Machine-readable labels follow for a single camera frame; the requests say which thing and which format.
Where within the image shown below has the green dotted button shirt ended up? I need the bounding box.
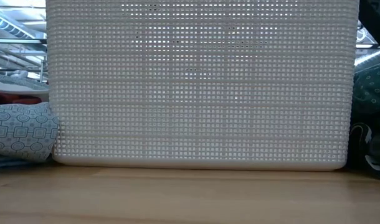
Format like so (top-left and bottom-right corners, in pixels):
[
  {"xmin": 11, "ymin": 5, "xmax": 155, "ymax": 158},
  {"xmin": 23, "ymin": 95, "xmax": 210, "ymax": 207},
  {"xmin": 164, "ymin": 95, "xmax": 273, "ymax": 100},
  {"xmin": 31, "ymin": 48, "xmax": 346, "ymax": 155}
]
[{"xmin": 351, "ymin": 62, "xmax": 380, "ymax": 125}]

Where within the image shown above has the magenta garment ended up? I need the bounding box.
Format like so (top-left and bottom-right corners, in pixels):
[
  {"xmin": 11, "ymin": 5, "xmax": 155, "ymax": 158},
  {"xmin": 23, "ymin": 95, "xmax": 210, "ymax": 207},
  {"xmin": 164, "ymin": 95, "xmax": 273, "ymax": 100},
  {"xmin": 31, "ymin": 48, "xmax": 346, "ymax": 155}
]
[{"xmin": 0, "ymin": 91, "xmax": 43, "ymax": 106}]

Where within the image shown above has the white perforated plastic laundry basket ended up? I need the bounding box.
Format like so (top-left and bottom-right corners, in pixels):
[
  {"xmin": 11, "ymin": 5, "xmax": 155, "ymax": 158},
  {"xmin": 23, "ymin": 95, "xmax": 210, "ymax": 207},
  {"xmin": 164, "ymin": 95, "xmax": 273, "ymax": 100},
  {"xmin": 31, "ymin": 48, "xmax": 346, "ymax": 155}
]
[{"xmin": 45, "ymin": 0, "xmax": 361, "ymax": 172}]

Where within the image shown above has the light blue geometric patterned shirt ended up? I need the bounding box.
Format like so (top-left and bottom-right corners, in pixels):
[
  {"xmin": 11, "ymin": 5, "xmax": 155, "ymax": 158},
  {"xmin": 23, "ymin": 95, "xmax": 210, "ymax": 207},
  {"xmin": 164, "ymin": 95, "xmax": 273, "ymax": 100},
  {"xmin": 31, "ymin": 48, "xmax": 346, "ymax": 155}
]
[{"xmin": 0, "ymin": 101, "xmax": 60, "ymax": 163}]

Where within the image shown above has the metal shelf rack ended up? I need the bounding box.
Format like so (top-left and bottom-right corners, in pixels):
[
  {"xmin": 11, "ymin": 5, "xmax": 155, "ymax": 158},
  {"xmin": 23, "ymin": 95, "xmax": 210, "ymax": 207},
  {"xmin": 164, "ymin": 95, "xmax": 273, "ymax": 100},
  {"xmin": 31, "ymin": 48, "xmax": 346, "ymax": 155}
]
[{"xmin": 37, "ymin": 55, "xmax": 49, "ymax": 84}]

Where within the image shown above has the black shorts white lettering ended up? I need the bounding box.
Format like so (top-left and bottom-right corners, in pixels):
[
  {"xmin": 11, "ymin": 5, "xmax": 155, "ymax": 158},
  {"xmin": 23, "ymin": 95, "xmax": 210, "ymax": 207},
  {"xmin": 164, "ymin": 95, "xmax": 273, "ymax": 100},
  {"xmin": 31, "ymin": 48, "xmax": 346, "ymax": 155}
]
[{"xmin": 347, "ymin": 122, "xmax": 380, "ymax": 183}]

